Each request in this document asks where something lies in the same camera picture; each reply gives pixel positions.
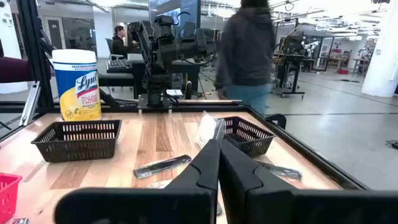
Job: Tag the large display screen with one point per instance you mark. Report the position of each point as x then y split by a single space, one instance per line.
189 12

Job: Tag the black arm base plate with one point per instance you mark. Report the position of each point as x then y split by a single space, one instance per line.
143 104

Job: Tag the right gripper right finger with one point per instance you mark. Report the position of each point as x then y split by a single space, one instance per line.
255 202

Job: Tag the office chair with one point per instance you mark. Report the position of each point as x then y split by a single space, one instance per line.
109 46

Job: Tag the small red bin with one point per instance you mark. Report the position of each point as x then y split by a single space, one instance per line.
342 71

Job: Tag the silver aluminium bar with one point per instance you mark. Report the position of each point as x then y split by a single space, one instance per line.
29 104

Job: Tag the black frame hook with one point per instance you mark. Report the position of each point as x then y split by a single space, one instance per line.
278 119

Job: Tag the cotton balls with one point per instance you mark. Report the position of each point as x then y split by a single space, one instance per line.
206 127

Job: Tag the red slotted plastic basket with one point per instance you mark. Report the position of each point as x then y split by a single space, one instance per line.
7 196

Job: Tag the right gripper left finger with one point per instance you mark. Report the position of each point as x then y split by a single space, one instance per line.
186 205

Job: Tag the black office desk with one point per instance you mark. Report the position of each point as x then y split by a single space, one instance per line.
118 79

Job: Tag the black workstation stand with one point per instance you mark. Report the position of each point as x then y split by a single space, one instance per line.
289 62

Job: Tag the person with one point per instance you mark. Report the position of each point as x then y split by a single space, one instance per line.
119 43
245 46

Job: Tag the dark red padded object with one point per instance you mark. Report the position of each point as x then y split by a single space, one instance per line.
15 70

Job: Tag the black slotted plastic basket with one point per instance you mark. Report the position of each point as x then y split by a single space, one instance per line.
248 137
74 152

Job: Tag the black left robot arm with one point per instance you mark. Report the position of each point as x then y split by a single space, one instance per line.
161 56

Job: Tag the black computer keyboard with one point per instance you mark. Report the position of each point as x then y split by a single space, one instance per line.
119 66

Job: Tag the black comb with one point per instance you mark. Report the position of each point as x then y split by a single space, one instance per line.
161 166
280 171

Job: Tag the disinfecting wipes canister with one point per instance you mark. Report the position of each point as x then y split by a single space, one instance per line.
77 87

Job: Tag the nail clipper in clear bag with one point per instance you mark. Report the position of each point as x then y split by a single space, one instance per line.
20 221

